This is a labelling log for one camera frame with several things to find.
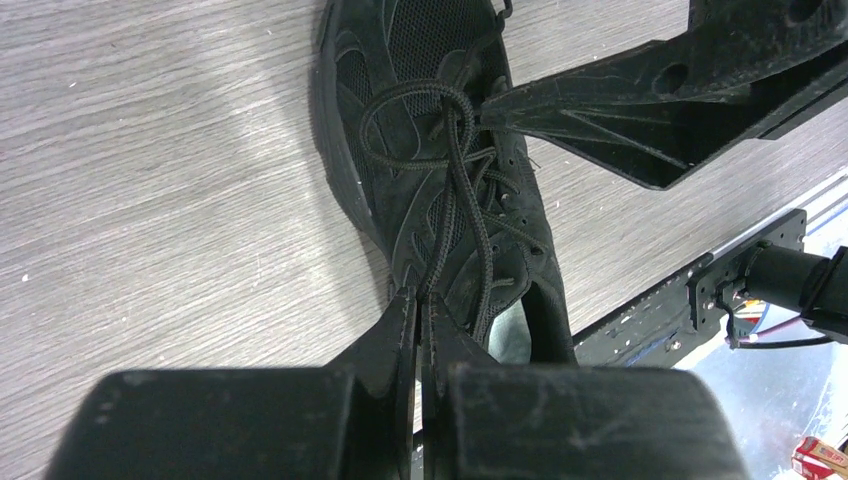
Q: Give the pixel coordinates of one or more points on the black suede sneaker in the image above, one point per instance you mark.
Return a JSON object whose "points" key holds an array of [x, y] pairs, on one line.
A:
{"points": [[454, 207]]}

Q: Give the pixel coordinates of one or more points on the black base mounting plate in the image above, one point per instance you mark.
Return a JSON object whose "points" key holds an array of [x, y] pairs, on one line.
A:
{"points": [[669, 320]]}

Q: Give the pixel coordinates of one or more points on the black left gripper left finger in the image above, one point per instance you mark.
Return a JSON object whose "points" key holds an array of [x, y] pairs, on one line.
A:
{"points": [[349, 419]]}

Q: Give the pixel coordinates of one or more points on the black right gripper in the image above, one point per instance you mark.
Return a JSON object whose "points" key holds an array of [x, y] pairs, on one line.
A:
{"points": [[657, 113]]}

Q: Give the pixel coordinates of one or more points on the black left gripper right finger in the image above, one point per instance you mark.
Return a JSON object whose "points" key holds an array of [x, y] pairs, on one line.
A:
{"points": [[485, 420]]}

